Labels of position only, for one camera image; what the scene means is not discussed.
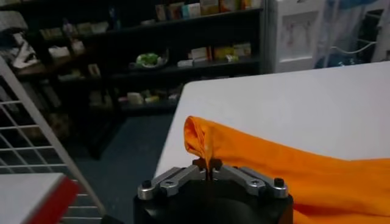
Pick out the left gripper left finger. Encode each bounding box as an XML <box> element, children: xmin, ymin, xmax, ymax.
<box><xmin>137</xmin><ymin>158</ymin><xmax>211</xmax><ymax>201</ymax></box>

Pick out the white metal jug rack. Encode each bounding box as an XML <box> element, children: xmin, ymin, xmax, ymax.
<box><xmin>313</xmin><ymin>0</ymin><xmax>390</xmax><ymax>69</ymax></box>

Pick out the black shelving unit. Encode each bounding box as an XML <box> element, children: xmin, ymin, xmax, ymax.
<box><xmin>0</xmin><ymin>0</ymin><xmax>266</xmax><ymax>116</ymax></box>

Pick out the white table with red edge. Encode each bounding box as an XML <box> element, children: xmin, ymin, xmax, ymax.
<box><xmin>0</xmin><ymin>172</ymin><xmax>80</xmax><ymax>224</ymax></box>

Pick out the white wire grid rack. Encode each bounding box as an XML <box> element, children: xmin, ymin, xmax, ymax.
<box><xmin>0</xmin><ymin>56</ymin><xmax>107</xmax><ymax>224</ymax></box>

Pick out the orange t-shirt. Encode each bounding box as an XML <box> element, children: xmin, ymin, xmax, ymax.
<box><xmin>183</xmin><ymin>116</ymin><xmax>390</xmax><ymax>224</ymax></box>

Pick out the green item in bowl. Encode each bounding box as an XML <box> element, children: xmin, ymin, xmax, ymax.
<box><xmin>129</xmin><ymin>52</ymin><xmax>168</xmax><ymax>69</ymax></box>

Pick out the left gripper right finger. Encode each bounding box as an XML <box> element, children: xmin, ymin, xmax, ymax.
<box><xmin>210</xmin><ymin>158</ymin><xmax>289</xmax><ymax>200</ymax></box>

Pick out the white water dispenser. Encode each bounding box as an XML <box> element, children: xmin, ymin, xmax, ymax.
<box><xmin>268</xmin><ymin>0</ymin><xmax>328</xmax><ymax>74</ymax></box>

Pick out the blue water jug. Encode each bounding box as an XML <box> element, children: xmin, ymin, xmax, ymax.
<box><xmin>315</xmin><ymin>56</ymin><xmax>363</xmax><ymax>68</ymax></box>

